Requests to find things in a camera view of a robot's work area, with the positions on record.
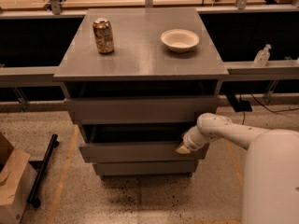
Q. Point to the grey top drawer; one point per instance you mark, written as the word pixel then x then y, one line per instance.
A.
pixel 140 109

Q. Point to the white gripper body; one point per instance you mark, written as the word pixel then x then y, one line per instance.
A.
pixel 189 140

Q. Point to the orange soda can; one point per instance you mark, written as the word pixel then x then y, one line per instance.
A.
pixel 103 34

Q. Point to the grey metal railing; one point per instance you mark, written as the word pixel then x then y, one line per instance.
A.
pixel 31 75

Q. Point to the grey drawer cabinet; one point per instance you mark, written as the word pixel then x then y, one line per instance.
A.
pixel 135 80

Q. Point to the grey drawer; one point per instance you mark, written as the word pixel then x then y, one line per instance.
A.
pixel 140 109
pixel 114 143
pixel 146 168

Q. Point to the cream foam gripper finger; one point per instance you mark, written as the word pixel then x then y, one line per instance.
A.
pixel 181 149

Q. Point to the black floor socket box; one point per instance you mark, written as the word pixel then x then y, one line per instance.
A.
pixel 238 104

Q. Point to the clear sanitizer bottle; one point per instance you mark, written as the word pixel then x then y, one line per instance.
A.
pixel 262 56

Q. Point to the grey bottom drawer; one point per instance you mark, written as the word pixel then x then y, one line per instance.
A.
pixel 146 168

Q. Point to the white paper bowl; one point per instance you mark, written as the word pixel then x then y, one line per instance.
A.
pixel 180 40

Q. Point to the cardboard box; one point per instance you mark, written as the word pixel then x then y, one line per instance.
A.
pixel 17 177

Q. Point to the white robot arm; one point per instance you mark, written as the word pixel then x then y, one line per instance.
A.
pixel 271 173

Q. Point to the black metal bar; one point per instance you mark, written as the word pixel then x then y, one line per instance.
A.
pixel 41 167

